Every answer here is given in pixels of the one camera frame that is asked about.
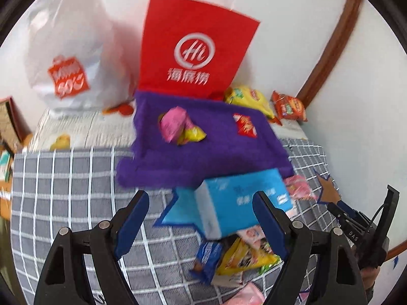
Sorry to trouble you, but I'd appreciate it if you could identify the red paper bag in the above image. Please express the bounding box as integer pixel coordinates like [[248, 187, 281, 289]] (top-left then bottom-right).
[[137, 0, 261, 100]]

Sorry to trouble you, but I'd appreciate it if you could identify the blue star-shaped felt mat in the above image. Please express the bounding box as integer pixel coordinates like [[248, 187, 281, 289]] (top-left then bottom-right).
[[153, 187, 210, 232]]

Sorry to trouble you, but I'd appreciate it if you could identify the blue tissue pack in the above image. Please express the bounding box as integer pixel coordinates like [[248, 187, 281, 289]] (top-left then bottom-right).
[[194, 168, 295, 240]]

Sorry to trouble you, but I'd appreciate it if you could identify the purple fuzzy tray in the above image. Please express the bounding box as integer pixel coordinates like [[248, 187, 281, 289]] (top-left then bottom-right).
[[115, 90, 295, 189]]

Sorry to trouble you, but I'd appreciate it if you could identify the white plastic shopping bag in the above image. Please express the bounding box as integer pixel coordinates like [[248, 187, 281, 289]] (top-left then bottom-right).
[[24, 0, 137, 118]]

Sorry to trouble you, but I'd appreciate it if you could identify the large yellow snack bag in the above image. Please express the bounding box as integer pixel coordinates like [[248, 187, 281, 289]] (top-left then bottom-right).
[[224, 85, 277, 121]]

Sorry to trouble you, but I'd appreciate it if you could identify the yellow snack packet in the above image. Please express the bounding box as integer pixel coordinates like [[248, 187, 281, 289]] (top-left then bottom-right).
[[216, 237, 282, 277], [176, 126, 207, 146]]

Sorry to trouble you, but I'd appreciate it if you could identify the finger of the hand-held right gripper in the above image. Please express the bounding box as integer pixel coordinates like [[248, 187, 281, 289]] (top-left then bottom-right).
[[327, 201, 357, 226]]

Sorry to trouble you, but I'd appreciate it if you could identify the brown star-shaped mat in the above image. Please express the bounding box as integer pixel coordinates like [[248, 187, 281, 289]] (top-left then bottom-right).
[[315, 170, 342, 205]]

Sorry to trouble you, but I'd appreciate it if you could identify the brown wooden door frame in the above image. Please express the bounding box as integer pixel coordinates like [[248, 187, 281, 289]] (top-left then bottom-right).
[[297, 0, 365, 104]]

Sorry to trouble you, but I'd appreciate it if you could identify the orange snack packet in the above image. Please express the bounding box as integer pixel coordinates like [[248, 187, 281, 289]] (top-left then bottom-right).
[[271, 90, 308, 123]]

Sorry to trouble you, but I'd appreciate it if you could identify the white printed quilt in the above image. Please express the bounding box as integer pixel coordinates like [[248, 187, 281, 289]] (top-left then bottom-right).
[[27, 106, 140, 151]]

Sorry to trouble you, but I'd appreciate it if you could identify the yellow toy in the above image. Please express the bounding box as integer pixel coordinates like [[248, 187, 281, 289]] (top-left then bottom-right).
[[49, 133, 72, 151]]

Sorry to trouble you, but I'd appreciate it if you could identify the grey checked bed sheet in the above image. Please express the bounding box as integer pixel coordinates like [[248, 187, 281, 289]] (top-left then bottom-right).
[[9, 136, 344, 305]]

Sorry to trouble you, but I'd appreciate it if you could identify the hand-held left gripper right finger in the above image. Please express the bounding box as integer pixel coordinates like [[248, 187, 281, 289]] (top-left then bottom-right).
[[251, 191, 369, 305]]

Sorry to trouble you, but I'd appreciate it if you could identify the blue snack packet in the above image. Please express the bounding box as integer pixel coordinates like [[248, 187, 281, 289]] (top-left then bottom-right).
[[189, 240, 225, 285]]

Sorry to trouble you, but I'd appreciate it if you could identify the red snack packet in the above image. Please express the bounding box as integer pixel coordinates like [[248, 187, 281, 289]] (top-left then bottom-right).
[[233, 113, 258, 138]]

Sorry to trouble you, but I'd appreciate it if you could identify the orange plastic item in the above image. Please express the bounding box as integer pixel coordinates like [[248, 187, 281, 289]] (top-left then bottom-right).
[[102, 102, 136, 116]]

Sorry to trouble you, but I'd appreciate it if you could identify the colourful cardboard box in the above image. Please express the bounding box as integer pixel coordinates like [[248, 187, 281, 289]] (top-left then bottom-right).
[[0, 148, 16, 181]]

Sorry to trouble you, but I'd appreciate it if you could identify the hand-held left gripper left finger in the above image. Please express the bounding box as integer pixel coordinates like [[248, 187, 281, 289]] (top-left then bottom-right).
[[33, 191, 150, 305]]

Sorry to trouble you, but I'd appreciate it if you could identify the wooden box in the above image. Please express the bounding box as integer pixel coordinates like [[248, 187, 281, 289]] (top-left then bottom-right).
[[0, 97, 32, 147]]

